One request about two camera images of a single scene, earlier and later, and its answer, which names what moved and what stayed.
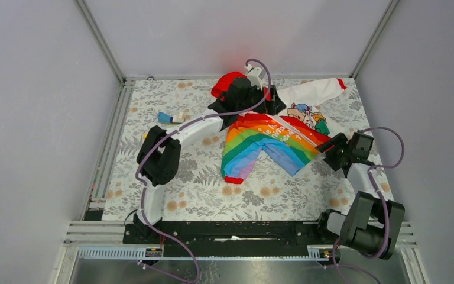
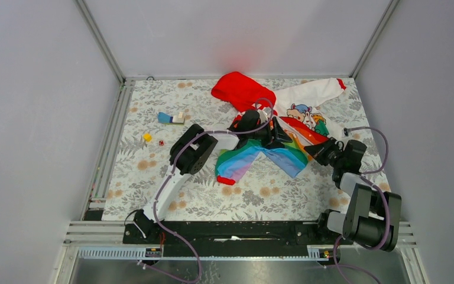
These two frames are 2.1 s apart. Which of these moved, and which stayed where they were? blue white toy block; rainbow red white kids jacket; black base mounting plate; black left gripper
Moved: black left gripper
Stayed: black base mounting plate; blue white toy block; rainbow red white kids jacket
